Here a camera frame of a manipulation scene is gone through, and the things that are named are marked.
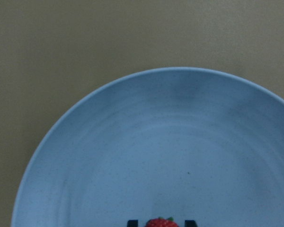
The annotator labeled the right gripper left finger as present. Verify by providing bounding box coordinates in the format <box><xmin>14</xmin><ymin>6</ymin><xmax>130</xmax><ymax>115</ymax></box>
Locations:
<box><xmin>127</xmin><ymin>219</ymin><xmax>138</xmax><ymax>227</ymax></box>

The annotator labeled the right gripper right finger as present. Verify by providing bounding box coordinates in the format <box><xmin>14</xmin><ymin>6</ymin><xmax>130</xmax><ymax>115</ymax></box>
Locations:
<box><xmin>185</xmin><ymin>220</ymin><xmax>198</xmax><ymax>227</ymax></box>

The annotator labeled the red strawberry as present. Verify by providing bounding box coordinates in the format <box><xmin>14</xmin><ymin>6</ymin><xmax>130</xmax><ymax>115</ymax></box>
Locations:
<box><xmin>145</xmin><ymin>217</ymin><xmax>179</xmax><ymax>227</ymax></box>

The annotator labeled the blue round plate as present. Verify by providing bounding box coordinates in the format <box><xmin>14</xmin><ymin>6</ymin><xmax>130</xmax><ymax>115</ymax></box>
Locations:
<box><xmin>11</xmin><ymin>68</ymin><xmax>284</xmax><ymax>227</ymax></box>

